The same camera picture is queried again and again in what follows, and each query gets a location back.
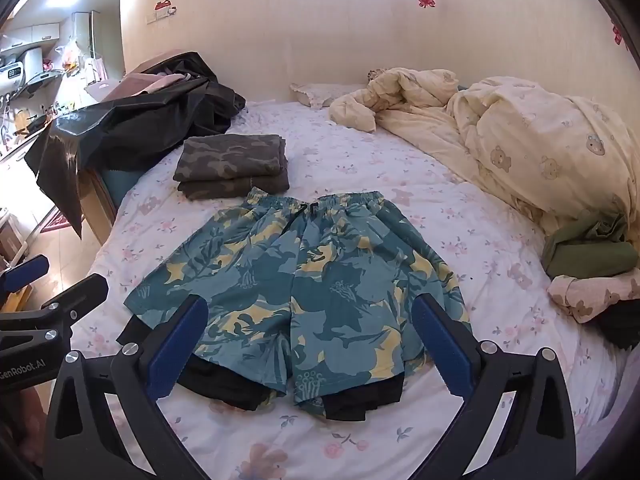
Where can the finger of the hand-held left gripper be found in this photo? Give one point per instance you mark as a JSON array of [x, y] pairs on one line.
[[82, 294], [25, 271]]

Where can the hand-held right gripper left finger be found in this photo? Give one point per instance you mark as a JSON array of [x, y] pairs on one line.
[[177, 345]]

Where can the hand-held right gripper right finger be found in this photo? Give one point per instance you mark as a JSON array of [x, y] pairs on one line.
[[445, 350]]

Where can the teal floral shorts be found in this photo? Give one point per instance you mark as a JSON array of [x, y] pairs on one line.
[[310, 285]]

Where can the folded olive pants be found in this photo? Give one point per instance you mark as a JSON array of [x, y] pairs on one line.
[[225, 189]]

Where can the folded camouflage pants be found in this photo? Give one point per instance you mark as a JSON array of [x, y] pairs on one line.
[[230, 155]]

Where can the wooden stool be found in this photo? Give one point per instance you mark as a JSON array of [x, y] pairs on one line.
[[21, 298]]

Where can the red patterned rug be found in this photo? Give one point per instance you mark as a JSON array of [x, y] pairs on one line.
[[54, 221]]

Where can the white kitchen counter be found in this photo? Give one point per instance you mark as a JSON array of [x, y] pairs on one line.
[[15, 180]]

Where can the cream bed footboard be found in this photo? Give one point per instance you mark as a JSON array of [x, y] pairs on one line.
[[100, 200]]

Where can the black wok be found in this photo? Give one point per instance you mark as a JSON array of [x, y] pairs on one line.
[[32, 126]]

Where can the pink bear-print cloth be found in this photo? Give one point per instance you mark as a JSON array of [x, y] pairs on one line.
[[590, 295]]

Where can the green cloth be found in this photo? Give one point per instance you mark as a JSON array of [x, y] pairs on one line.
[[585, 255]]

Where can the black plastic sheet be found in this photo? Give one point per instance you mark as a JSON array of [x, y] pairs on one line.
[[125, 130]]

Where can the dark cloth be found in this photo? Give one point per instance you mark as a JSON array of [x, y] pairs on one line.
[[622, 325]]

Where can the range hood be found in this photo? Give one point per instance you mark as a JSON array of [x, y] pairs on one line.
[[40, 82]]

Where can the white box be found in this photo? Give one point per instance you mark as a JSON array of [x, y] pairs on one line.
[[102, 91]]

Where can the white water heater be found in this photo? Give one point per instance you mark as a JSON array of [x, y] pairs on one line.
[[22, 67]]

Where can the white floral bed sheet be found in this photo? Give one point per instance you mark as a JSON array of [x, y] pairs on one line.
[[350, 160]]

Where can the plastic bag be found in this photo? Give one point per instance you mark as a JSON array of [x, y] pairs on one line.
[[69, 52]]

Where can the cream bear-print quilt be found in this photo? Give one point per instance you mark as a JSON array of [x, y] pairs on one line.
[[550, 150]]

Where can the brown patterned cloth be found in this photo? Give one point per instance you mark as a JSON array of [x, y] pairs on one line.
[[380, 76]]

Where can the frilled floral pillow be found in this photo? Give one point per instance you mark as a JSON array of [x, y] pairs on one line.
[[320, 94]]

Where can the white wall switch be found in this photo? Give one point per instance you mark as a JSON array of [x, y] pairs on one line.
[[161, 16]]

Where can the red wall sticker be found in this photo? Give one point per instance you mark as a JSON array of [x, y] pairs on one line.
[[162, 4]]

